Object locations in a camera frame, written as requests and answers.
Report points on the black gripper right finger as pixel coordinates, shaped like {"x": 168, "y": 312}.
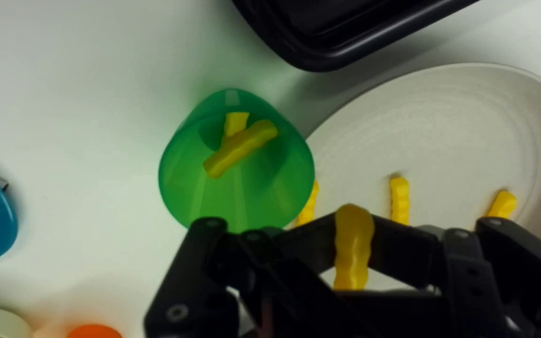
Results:
{"x": 484, "y": 282}

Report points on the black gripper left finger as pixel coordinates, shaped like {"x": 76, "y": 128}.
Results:
{"x": 221, "y": 275}

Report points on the yellow crinkle toy fry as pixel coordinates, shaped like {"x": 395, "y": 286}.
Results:
{"x": 311, "y": 205}
{"x": 241, "y": 149}
{"x": 502, "y": 204}
{"x": 399, "y": 200}
{"x": 236, "y": 123}
{"x": 354, "y": 247}

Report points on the green plastic cup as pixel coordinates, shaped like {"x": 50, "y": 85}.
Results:
{"x": 264, "y": 190}

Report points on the orange plastic cup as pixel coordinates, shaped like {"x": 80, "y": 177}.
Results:
{"x": 95, "y": 331}

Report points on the cream round plate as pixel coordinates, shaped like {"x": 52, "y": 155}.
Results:
{"x": 459, "y": 138}

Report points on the black plastic tray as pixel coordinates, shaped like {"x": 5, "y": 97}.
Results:
{"x": 346, "y": 31}

